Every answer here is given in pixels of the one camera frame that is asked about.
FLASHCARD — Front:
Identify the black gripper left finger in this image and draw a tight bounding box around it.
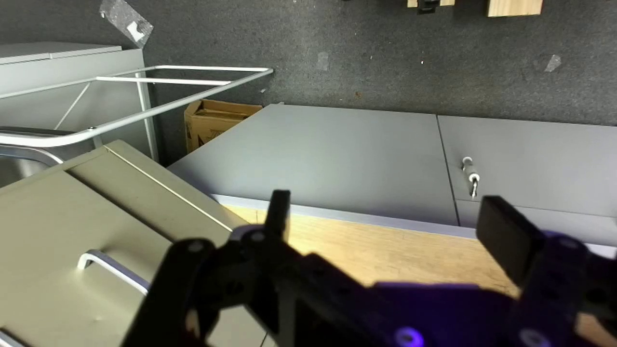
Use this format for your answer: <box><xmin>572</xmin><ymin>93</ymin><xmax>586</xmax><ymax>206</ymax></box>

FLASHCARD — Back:
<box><xmin>121</xmin><ymin>191</ymin><xmax>360</xmax><ymax>347</ymax></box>

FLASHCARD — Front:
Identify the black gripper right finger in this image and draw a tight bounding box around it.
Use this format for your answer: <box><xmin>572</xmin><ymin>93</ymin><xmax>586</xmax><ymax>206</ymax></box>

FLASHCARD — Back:
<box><xmin>476</xmin><ymin>195</ymin><xmax>617</xmax><ymax>347</ymax></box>

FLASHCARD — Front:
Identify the grey drawer front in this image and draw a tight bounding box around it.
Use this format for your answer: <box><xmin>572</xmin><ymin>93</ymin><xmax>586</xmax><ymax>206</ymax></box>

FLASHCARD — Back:
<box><xmin>0</xmin><ymin>141</ymin><xmax>242</xmax><ymax>347</ymax></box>

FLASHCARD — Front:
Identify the grey cabinet with doors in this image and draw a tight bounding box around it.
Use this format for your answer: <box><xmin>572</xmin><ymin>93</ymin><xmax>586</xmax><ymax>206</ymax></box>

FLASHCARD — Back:
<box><xmin>171</xmin><ymin>104</ymin><xmax>617</xmax><ymax>245</ymax></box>

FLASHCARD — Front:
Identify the brown cardboard box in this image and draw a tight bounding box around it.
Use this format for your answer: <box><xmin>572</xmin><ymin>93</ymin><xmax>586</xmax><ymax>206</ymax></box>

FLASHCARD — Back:
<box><xmin>183</xmin><ymin>98</ymin><xmax>260</xmax><ymax>150</ymax></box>

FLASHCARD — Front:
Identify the light wooden block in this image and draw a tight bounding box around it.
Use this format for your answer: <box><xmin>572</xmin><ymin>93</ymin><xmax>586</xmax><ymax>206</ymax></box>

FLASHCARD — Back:
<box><xmin>487</xmin><ymin>0</ymin><xmax>543</xmax><ymax>17</ymax></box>

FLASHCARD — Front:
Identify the clear plastic tag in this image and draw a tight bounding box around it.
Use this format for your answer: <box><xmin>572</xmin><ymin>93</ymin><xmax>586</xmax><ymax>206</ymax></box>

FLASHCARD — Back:
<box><xmin>100</xmin><ymin>0</ymin><xmax>154</xmax><ymax>46</ymax></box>

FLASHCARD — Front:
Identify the silver drawer handle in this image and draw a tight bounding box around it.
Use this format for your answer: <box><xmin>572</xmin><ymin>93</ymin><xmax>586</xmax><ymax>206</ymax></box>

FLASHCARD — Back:
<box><xmin>77</xmin><ymin>249</ymin><xmax>150</xmax><ymax>295</ymax></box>

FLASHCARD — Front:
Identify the silver cabinet door handle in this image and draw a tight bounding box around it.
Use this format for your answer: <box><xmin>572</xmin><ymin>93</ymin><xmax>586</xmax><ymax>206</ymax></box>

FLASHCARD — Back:
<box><xmin>460</xmin><ymin>156</ymin><xmax>480</xmax><ymax>199</ymax></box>

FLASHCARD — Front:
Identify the white metal wire rack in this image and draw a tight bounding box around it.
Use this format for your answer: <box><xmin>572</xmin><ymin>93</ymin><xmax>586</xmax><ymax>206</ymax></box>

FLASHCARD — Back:
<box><xmin>0</xmin><ymin>66</ymin><xmax>273</xmax><ymax>156</ymax></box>

